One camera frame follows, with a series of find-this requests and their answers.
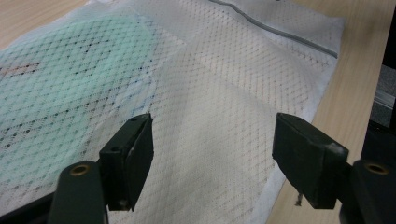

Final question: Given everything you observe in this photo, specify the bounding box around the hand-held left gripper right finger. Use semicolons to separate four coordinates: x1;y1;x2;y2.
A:
271;112;352;210

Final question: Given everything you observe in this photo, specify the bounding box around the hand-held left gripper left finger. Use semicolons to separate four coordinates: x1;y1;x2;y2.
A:
98;112;155;213

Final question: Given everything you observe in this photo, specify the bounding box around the white mesh laundry bag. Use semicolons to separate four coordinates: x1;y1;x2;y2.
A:
0;0;347;224

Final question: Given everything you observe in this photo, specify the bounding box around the mint green garment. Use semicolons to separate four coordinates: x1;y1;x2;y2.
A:
0;14;158;188

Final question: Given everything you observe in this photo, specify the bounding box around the metal floor rail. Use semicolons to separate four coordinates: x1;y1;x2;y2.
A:
373;91;396;110

